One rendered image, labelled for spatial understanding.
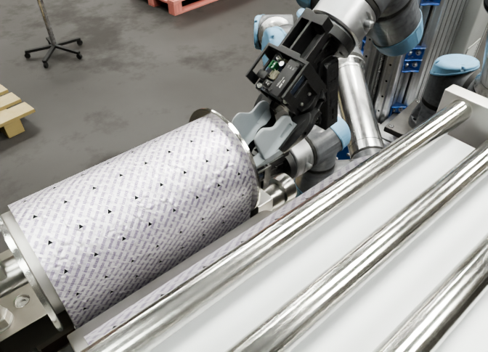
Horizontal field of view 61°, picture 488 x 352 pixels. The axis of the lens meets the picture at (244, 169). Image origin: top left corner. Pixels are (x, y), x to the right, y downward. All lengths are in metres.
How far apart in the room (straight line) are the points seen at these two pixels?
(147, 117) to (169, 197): 2.44
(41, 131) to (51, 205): 2.54
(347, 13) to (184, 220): 0.32
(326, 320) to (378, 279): 0.03
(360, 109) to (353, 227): 0.75
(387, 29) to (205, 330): 0.54
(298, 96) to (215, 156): 0.14
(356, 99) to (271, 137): 0.48
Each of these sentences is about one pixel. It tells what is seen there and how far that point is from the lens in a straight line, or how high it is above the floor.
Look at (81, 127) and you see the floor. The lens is 2.91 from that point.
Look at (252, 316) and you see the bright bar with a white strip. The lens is 0.19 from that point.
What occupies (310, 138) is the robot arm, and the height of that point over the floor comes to 1.15.
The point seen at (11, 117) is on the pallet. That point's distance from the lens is 2.97.
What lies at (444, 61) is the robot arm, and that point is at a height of 1.04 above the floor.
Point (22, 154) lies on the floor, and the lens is 2.83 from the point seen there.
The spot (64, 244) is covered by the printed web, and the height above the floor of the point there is 1.30.
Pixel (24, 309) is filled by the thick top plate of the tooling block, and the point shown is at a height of 1.03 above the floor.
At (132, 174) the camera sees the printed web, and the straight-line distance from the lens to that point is 0.45.
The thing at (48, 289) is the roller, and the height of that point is 1.27.
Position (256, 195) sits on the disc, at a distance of 0.50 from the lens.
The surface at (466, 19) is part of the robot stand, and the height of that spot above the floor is 1.02.
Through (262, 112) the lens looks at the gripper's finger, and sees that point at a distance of 0.57.
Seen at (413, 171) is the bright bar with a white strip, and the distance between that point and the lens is 0.27.
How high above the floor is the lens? 1.60
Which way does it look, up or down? 42 degrees down
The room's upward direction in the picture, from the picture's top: straight up
